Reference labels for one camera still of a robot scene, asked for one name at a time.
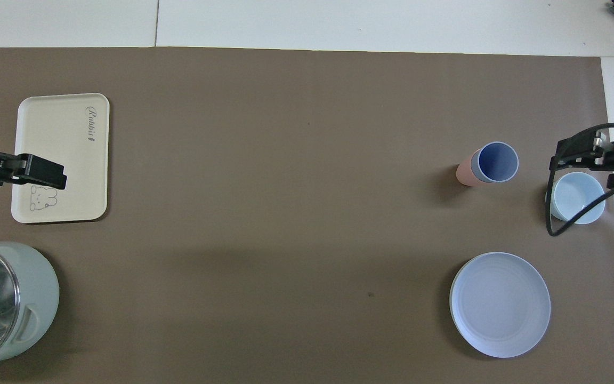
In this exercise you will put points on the cream rabbit print tray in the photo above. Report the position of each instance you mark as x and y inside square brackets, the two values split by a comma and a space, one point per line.
[62, 138]

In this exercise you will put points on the brown table mat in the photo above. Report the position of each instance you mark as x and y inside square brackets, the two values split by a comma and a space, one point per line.
[285, 213]

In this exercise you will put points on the pink plastic cup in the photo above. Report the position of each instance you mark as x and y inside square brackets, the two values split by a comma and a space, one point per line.
[465, 173]

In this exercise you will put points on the blue plastic cup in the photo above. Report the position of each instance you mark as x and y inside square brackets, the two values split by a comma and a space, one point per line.
[496, 161]

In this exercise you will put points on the light blue bowl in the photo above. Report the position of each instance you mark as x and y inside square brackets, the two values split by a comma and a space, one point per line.
[576, 194]

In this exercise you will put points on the pale green electric pot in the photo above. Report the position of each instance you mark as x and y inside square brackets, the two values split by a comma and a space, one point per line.
[35, 288]

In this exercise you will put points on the pale blue plate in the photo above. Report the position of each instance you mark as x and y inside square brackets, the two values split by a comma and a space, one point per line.
[500, 304]

